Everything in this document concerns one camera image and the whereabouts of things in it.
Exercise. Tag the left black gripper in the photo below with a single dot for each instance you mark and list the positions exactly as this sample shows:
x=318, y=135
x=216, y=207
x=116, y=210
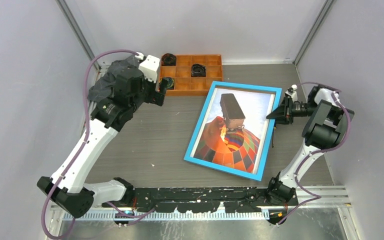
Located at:
x=156, y=97

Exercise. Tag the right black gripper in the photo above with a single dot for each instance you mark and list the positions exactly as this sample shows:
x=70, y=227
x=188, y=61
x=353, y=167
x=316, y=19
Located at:
x=281, y=114

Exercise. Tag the black yellow screwdriver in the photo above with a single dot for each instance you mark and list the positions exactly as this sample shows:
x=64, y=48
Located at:
x=273, y=135

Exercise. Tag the hot air balloon photo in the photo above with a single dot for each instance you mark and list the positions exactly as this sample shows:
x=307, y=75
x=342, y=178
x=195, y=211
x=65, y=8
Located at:
x=235, y=132

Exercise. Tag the blue picture frame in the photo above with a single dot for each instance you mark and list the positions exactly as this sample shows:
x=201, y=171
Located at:
x=192, y=155

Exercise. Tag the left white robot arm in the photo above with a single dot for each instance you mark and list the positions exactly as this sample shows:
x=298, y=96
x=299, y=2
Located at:
x=78, y=204

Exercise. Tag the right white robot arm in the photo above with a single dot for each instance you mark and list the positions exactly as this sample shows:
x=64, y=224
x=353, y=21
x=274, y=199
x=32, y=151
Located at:
x=326, y=130

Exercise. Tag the green black tape roll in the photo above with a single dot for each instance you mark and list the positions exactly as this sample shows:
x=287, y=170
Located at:
x=168, y=82

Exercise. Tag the orange compartment tray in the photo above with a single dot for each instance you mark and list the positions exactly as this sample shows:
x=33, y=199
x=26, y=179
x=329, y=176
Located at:
x=185, y=85

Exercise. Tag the black tape roll top left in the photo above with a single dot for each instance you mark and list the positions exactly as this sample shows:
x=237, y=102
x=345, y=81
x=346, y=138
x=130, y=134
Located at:
x=168, y=59

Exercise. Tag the black tape roll centre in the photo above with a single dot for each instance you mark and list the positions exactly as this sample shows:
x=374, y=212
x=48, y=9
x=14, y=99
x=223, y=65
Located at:
x=198, y=70

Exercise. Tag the grey checked cloth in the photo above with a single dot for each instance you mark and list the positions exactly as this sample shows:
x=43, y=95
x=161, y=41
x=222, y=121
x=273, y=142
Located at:
x=104, y=86

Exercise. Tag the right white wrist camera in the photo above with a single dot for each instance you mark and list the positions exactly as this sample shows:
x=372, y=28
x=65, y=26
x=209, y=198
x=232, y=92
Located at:
x=290, y=95

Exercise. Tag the aluminium left rail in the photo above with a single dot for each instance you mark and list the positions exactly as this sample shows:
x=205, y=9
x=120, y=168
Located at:
x=79, y=139

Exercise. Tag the aluminium rail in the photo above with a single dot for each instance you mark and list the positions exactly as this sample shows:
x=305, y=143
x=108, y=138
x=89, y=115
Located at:
x=314, y=197
x=79, y=139

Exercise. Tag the aluminium front rail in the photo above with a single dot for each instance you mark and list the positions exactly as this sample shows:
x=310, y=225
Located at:
x=314, y=197

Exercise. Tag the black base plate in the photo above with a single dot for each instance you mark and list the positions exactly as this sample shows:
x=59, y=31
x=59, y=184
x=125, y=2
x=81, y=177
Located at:
x=245, y=199

